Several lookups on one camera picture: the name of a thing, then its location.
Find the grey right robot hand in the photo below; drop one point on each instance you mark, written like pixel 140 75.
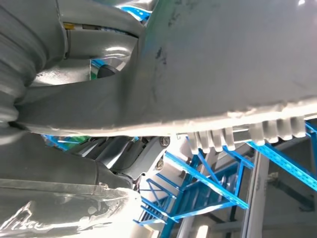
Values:
pixel 49 170

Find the blue metal shelf rack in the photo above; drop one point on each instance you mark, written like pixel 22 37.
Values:
pixel 210 184

